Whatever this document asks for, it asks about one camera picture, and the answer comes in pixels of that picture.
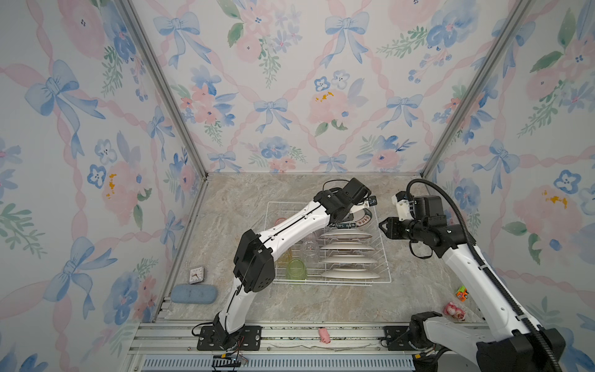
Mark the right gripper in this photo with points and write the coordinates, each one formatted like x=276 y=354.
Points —
x=391 y=232

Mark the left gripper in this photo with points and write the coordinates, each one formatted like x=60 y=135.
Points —
x=332 y=197

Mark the green rimmed plate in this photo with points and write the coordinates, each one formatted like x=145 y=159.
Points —
x=354 y=220

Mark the white plate red text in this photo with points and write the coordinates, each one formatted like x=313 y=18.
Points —
x=347 y=246

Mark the sunburst pattern plate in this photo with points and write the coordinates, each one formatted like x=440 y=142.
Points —
x=344 y=234

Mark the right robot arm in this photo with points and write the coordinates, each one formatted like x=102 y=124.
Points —
x=515 y=341

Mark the clear glass cup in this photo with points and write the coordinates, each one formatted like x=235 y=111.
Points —
x=310 y=249

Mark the yellow plastic cup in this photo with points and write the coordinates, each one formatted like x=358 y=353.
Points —
x=285 y=259

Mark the green plastic cup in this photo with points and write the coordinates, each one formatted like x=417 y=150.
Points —
x=296 y=271

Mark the green orange toy car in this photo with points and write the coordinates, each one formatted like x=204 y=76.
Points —
x=462 y=293

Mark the pink plush toy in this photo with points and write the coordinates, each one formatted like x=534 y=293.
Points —
x=454 y=311

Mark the small white clock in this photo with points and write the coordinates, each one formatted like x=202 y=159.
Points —
x=196 y=276

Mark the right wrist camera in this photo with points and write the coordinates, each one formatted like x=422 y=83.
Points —
x=402 y=205

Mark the white wire dish rack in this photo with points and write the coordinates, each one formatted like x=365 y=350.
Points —
x=351 y=253

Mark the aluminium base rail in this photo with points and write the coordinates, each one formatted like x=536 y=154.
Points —
x=284 y=346

